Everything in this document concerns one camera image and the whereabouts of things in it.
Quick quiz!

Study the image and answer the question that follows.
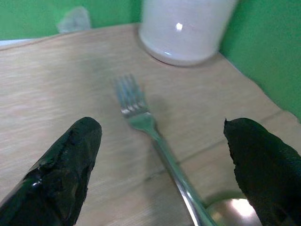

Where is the white ceramic cup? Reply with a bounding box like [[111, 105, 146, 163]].
[[138, 0, 238, 67]]

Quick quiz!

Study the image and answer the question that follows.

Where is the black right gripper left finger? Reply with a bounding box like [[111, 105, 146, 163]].
[[0, 116, 103, 226]]

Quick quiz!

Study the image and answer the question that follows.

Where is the silver metal fork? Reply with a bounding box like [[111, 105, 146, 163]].
[[112, 73, 218, 226]]

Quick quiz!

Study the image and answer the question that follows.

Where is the beige woven placemat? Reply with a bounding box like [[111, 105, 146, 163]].
[[0, 23, 301, 226]]

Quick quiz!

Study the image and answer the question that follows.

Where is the grey crumpled cloth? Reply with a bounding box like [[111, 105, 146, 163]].
[[56, 6, 91, 33]]

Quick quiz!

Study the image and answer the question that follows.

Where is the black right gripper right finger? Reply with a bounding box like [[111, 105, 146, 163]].
[[223, 117, 301, 226]]

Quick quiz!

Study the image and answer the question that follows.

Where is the silver metal spoon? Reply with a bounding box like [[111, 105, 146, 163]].
[[205, 197, 263, 226]]

